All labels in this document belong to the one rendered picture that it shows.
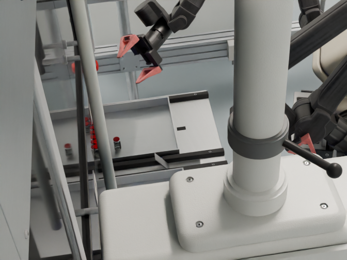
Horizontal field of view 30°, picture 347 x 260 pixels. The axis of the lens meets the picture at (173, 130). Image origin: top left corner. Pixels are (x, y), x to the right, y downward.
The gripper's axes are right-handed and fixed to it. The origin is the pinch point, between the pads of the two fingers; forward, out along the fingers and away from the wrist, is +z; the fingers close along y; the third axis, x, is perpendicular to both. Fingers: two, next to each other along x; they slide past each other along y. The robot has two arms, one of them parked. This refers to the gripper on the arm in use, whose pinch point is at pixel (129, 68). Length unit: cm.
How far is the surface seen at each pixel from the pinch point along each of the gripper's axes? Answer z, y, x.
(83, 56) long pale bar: 38, 31, 49
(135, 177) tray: 17.1, -28.3, -7.5
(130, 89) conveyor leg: -62, -57, -106
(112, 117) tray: -2.9, -21.4, -31.0
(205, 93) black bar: -27.0, -33.9, -12.4
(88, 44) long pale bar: 37, 33, 51
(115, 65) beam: -60, -40, -100
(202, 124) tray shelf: -14.9, -36.8, -7.4
